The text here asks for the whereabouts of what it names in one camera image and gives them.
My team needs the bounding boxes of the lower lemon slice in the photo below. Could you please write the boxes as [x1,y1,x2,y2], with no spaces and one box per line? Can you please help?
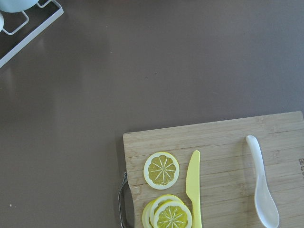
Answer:
[143,152,180,190]

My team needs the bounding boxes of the white ceramic spoon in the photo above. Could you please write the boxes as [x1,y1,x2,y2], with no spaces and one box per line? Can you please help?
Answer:
[246,135,280,228]

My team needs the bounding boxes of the yellow plastic knife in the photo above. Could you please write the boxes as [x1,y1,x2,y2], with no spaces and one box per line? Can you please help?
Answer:
[186,150,203,228]

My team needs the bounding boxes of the light blue cup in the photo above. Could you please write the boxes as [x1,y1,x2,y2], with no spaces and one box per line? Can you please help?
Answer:
[0,0,38,13]

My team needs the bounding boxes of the white cup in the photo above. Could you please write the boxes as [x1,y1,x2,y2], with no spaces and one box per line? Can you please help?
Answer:
[0,12,4,31]

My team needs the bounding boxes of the white wire cup rack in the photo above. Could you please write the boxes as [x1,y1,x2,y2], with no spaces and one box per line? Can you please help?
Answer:
[0,0,64,67]

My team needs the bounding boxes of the bamboo cutting board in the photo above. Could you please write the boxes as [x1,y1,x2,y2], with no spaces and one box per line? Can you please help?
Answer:
[123,111,304,228]

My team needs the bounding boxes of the upper lemon slice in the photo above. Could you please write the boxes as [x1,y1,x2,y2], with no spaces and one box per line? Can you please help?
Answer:
[153,201,192,228]

